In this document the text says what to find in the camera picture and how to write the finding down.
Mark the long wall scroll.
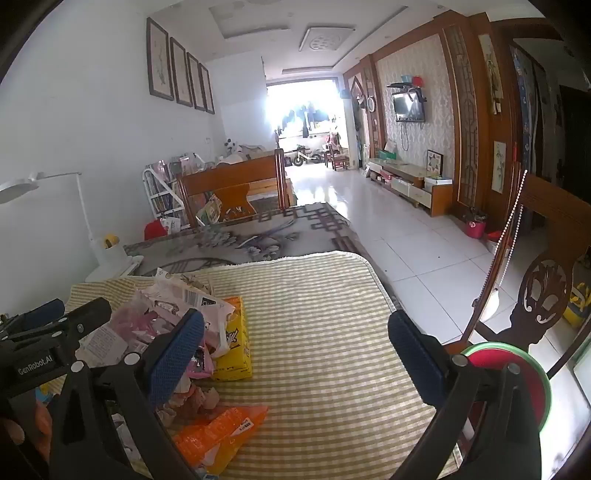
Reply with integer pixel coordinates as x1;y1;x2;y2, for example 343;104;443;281
478;33;504;100

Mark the yellow toy case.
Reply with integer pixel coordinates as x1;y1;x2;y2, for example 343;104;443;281
563;281;591;328

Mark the orange plastic bag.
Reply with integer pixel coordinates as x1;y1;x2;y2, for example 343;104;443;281
173;405;269;476

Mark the wooden television cabinet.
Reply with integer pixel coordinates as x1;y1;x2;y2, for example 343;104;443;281
365;157;455;217

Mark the white beaded cord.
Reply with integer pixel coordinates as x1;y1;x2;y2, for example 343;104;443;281
471;169;528;310

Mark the red bucket green rim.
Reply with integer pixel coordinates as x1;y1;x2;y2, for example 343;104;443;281
462;342;552;432

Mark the short wall scroll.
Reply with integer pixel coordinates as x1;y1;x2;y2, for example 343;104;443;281
492;141;507;193

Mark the red plastic container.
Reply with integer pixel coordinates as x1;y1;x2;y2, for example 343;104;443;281
144;219;182;241

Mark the yellow checked table mat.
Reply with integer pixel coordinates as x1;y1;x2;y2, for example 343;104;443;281
60;251;462;480

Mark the pink white snack bag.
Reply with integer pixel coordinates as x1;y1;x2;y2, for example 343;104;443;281
139;272;236;324

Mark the small wooden chair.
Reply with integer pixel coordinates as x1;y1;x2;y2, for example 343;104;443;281
325;134;349;171

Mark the small red floor bucket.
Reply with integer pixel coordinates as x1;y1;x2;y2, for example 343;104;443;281
463;210;488;238

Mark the plain brown wooden chair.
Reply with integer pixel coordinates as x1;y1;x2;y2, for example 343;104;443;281
175;148;291;232

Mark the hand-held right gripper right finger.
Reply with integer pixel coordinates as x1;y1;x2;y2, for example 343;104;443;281
388;310;542;480

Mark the bright pink wrapper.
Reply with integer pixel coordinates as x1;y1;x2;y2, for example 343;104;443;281
111;305;185;352

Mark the black wall shelf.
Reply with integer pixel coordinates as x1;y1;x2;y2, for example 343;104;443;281
387;76;428;102

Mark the square ceiling light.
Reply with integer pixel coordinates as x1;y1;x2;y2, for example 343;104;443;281
299;26;355;52

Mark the yellow snack bag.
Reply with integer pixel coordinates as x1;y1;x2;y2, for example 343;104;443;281
211;295;254;381

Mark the white book rack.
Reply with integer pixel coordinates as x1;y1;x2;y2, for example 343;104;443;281
142;157;204;229

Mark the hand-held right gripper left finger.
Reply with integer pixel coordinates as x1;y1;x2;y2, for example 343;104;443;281
48;309;205;480

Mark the framed star picture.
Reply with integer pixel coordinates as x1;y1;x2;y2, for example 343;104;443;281
425;149;445;178

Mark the white desk lamp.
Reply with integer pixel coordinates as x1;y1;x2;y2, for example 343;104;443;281
0;172;145;283

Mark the carved dark wooden chair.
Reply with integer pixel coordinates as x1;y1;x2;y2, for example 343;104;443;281
443;172;591;462

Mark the wall television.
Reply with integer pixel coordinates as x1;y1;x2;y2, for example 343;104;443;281
392;91;426;123

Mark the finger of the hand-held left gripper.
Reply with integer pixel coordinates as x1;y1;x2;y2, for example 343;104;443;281
51;298;112;344
0;298;65;333

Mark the framed wall picture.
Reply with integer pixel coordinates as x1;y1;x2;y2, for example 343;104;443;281
147;17;175;101
169;37;194;108
186;52;207;112
198;63;216;114

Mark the white bicycle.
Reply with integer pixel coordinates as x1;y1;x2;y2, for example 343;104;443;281
291;144;326;168

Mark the white printed wrapper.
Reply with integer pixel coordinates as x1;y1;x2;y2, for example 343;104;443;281
76;318;134;367

